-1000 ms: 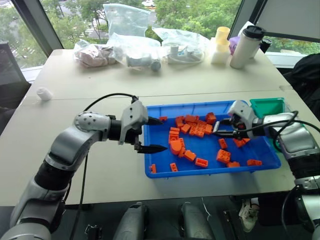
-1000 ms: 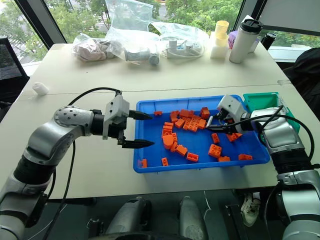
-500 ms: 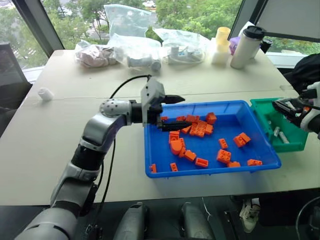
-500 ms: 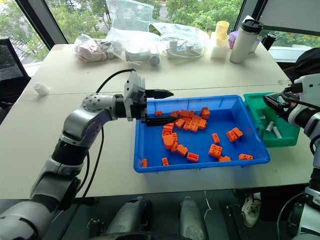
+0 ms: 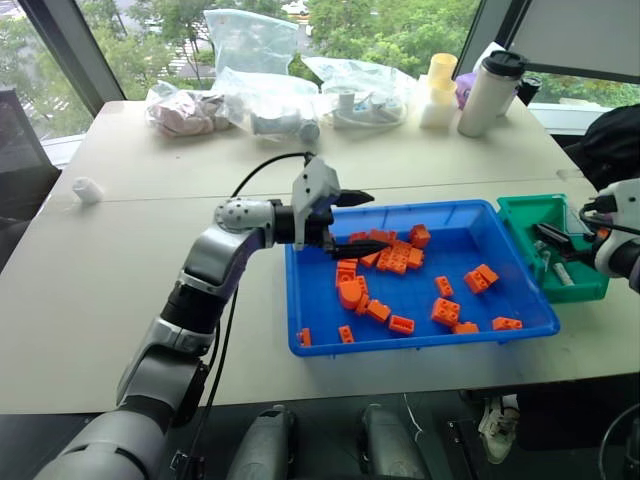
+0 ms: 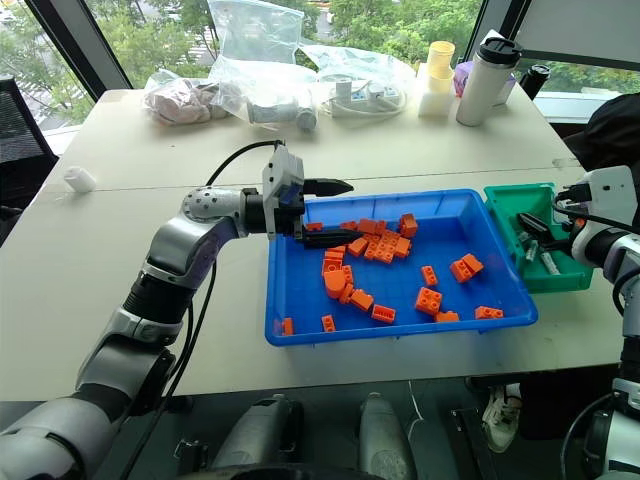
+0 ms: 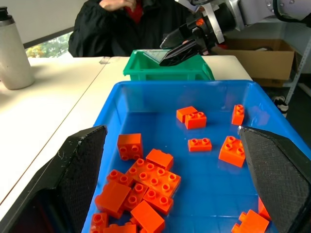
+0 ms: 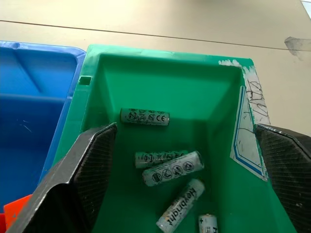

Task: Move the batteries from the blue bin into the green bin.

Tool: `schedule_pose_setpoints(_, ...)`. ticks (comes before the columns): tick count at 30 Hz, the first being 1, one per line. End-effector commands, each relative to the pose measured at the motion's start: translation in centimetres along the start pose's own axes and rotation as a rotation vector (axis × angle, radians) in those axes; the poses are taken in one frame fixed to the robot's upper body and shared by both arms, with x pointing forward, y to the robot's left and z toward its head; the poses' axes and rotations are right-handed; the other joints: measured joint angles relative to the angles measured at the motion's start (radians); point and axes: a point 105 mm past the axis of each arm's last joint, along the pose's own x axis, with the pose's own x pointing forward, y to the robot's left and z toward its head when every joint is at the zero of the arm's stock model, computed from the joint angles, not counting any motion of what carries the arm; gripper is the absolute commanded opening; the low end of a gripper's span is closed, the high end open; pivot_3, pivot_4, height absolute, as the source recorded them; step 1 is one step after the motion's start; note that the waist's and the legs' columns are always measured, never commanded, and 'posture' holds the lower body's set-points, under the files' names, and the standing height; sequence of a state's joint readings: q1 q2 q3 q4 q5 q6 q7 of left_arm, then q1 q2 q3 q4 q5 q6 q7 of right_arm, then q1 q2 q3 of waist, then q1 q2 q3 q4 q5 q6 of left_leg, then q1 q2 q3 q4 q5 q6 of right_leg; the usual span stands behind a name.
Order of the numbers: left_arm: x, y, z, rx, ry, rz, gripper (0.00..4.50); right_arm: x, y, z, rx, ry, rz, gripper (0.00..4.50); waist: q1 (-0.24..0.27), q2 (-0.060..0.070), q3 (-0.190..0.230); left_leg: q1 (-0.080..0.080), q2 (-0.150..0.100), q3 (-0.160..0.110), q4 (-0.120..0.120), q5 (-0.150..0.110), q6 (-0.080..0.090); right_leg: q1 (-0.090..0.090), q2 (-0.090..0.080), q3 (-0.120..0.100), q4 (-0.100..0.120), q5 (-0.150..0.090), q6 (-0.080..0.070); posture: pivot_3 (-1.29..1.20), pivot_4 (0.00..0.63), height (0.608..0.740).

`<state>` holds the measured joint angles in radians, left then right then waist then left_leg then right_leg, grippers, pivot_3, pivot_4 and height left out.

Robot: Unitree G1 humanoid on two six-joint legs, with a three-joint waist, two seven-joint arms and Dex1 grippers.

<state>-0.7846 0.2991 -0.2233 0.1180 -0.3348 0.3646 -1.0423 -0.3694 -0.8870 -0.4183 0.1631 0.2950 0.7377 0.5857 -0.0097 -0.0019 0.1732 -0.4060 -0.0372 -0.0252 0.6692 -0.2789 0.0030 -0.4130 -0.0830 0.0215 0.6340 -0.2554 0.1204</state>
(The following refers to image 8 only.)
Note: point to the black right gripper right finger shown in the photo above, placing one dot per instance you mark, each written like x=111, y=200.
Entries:
x=286, y=170

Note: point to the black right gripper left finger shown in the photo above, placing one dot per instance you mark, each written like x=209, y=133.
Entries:
x=73, y=174

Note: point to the blue plastic bin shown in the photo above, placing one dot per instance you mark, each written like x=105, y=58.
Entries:
x=31, y=102

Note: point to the green plastic bin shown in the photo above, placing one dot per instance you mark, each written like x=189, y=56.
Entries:
x=170, y=97

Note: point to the white blue-edged label sticker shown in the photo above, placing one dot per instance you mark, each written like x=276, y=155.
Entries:
x=245, y=143

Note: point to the orange plastic piece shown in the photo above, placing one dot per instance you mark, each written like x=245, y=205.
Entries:
x=14, y=210

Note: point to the white AA battery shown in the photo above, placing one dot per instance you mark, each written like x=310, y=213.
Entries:
x=208, y=223
x=181, y=206
x=144, y=117
x=173, y=168
x=150, y=158

